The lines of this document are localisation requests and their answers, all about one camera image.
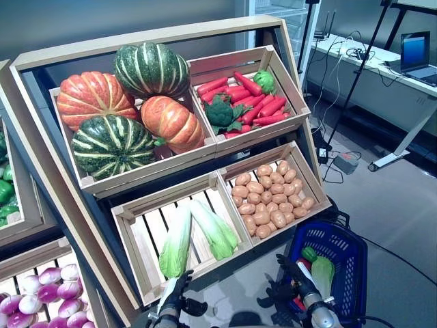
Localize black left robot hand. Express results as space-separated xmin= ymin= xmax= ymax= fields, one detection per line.
xmin=158 ymin=269 xmax=195 ymax=314

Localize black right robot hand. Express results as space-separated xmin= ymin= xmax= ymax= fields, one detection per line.
xmin=275 ymin=254 xmax=321 ymax=304

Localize blue plastic shopping basket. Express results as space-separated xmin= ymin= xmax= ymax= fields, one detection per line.
xmin=285 ymin=211 xmax=369 ymax=325

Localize napa cabbage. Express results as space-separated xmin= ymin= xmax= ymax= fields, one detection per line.
xmin=189 ymin=198 xmax=239 ymax=261
xmin=158 ymin=204 xmax=193 ymax=279
xmin=310 ymin=256 xmax=336 ymax=300

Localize wooden crate of napa cabbages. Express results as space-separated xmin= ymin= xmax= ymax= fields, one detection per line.
xmin=111 ymin=169 xmax=255 ymax=307

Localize wooden crate of potatoes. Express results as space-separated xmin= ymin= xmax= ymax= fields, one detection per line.
xmin=216 ymin=140 xmax=333 ymax=247

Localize wooden crate of pumpkins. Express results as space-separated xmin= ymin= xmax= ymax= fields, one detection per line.
xmin=49 ymin=73 xmax=219 ymax=191

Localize grey power strip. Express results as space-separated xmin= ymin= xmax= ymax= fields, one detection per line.
xmin=333 ymin=152 xmax=360 ymax=175

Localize wooden crate of turnips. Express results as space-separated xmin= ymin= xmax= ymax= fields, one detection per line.
xmin=0 ymin=237 xmax=100 ymax=328

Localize green striped pumpkin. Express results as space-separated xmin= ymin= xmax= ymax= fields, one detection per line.
xmin=71 ymin=114 xmax=157 ymax=182
xmin=113 ymin=41 xmax=191 ymax=100

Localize red carrot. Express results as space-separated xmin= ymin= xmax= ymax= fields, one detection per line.
xmin=238 ymin=94 xmax=270 ymax=109
xmin=197 ymin=76 xmax=229 ymax=96
xmin=225 ymin=85 xmax=253 ymax=103
xmin=234 ymin=70 xmax=263 ymax=96
xmin=252 ymin=113 xmax=291 ymax=127
xmin=259 ymin=97 xmax=287 ymax=119
xmin=241 ymin=102 xmax=274 ymax=126
xmin=200 ymin=85 xmax=228 ymax=103
xmin=223 ymin=124 xmax=252 ymax=139

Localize small orange pumpkin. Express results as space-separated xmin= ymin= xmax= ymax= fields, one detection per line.
xmin=140 ymin=95 xmax=206 ymax=155

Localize wooden crate of green peppers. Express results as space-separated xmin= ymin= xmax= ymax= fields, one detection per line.
xmin=0 ymin=115 xmax=46 ymax=240

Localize dark green broccoli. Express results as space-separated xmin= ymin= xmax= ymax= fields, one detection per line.
xmin=203 ymin=94 xmax=253 ymax=136

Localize light green lettuce head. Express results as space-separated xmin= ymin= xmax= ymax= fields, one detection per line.
xmin=252 ymin=70 xmax=277 ymax=96

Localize wooden crate of carrots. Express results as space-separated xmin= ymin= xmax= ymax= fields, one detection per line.
xmin=186 ymin=44 xmax=311 ymax=156

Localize white desk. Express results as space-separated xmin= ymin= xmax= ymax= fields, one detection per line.
xmin=309 ymin=39 xmax=437 ymax=172

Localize large orange pumpkin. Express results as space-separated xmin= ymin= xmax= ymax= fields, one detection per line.
xmin=56 ymin=70 xmax=138 ymax=133

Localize black tripod stand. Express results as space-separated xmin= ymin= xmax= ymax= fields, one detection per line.
xmin=320 ymin=0 xmax=393 ymax=151

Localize black router with antennas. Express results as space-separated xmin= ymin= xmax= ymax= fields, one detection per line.
xmin=313 ymin=10 xmax=337 ymax=42

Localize large wooden display shelf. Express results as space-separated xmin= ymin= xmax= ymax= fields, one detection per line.
xmin=9 ymin=15 xmax=333 ymax=327

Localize open laptop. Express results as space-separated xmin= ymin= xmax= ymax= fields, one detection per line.
xmin=399 ymin=30 xmax=437 ymax=86

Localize glass door fridge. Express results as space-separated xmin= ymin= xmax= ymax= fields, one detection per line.
xmin=244 ymin=0 xmax=322 ymax=96

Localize black easel stand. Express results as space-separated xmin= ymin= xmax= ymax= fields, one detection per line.
xmin=384 ymin=0 xmax=437 ymax=52

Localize long black floor cable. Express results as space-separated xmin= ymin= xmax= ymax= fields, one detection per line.
xmin=361 ymin=235 xmax=437 ymax=284

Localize white cable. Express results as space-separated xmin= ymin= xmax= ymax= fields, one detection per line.
xmin=312 ymin=37 xmax=352 ymax=134

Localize black desk cable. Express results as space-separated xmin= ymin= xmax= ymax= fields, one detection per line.
xmin=346 ymin=30 xmax=404 ymax=86

